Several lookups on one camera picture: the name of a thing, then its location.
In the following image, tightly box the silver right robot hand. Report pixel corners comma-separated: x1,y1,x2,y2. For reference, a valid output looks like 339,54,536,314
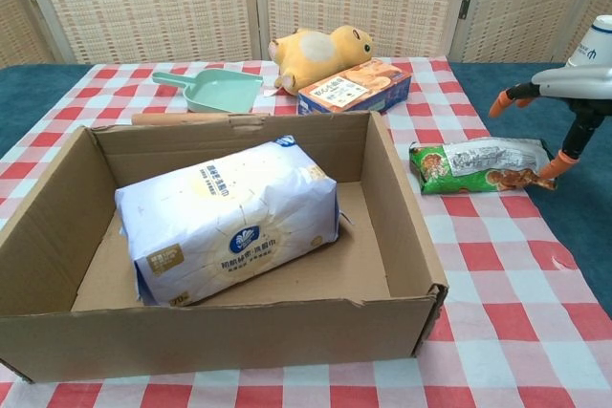
488,66,612,180

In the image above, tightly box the green snack packet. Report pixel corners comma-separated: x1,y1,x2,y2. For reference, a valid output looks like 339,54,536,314
408,138,558,196

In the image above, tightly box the white tissue pack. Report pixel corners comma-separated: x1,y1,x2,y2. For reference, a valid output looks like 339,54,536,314
114,134,341,308

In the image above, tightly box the orange and blue cookie box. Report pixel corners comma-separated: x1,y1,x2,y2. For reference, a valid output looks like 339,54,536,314
295,57,413,117

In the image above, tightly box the open brown cardboard box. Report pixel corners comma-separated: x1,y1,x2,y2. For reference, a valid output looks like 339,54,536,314
0,110,449,384

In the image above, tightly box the red white checkered tablecloth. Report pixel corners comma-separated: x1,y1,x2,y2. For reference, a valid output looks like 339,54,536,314
0,56,612,408

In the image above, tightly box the yellow plush toy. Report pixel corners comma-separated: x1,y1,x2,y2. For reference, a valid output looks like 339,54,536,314
267,24,377,94

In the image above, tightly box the mint green plastic dustpan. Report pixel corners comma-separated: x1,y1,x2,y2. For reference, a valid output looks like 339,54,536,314
151,68,263,114

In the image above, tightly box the wooden rolling pin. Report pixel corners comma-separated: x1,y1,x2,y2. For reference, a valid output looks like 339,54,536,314
131,111,272,127

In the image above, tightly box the woven folding screen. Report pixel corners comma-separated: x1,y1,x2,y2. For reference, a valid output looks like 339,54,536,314
0,0,612,65

